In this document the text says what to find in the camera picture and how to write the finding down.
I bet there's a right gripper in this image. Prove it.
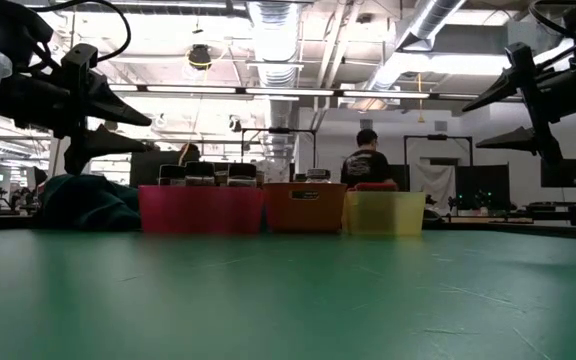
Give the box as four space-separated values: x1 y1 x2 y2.
461 59 576 166

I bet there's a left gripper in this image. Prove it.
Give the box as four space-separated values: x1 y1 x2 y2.
0 64 157 174

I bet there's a black background panel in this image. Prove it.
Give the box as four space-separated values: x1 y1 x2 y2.
455 163 512 209

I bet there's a dark green cloth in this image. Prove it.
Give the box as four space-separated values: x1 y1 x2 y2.
42 173 142 232

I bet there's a person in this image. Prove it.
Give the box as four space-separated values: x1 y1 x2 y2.
340 128 397 187
180 143 202 166

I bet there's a white hanging sheet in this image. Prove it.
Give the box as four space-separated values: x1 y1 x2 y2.
411 163 457 201

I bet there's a dark background table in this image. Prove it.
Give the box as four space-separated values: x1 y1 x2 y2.
522 199 576 229

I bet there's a black ceiling dome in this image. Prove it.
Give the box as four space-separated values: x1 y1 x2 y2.
187 43 213 71

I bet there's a magenta plastic bin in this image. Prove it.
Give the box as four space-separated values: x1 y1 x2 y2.
137 184 265 235

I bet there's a yellow-green plastic bin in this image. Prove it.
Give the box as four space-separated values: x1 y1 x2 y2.
343 190 427 237

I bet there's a long ceiling light strip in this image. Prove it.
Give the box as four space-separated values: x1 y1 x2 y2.
107 82 524 104

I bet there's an orange plastic bin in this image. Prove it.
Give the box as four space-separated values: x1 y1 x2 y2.
261 182 348 234

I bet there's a green table mat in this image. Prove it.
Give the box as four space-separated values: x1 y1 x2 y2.
0 227 576 360

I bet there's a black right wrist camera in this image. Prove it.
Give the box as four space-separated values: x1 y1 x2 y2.
504 42 537 69

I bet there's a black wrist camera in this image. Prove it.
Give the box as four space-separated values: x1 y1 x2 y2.
60 43 100 70
504 42 537 69

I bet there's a black metal gantry frame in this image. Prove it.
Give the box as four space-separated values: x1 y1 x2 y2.
240 127 318 171
403 133 474 166

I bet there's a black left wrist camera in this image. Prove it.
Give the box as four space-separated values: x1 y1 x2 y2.
60 43 100 70

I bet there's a black left camera cable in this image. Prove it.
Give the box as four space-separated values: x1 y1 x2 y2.
30 0 133 64

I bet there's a silver ventilation duct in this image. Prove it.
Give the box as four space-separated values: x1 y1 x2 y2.
247 0 303 129
367 0 469 109

